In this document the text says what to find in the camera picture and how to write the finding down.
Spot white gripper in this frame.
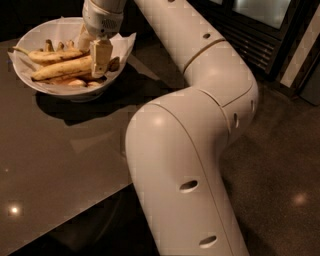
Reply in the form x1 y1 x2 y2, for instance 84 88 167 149
77 0 124 78

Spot large front yellow banana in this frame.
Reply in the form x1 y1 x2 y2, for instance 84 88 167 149
31 55 92 81

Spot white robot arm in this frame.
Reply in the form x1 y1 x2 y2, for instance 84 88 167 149
125 0 258 256

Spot white bowl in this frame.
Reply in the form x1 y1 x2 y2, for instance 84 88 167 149
12 17 129 103

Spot upper yellow banana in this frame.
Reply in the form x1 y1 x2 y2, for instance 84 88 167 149
12 46 87 65

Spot bunch of small bananas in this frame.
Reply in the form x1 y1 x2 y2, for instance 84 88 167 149
35 39 121 89

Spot white paper liner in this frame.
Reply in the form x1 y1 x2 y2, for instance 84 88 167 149
7 15 137 96

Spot dark cabinet fronts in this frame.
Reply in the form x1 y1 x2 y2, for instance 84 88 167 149
0 0 150 41

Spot black glass door refrigerator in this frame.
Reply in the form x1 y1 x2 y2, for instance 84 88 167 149
188 0 319 77

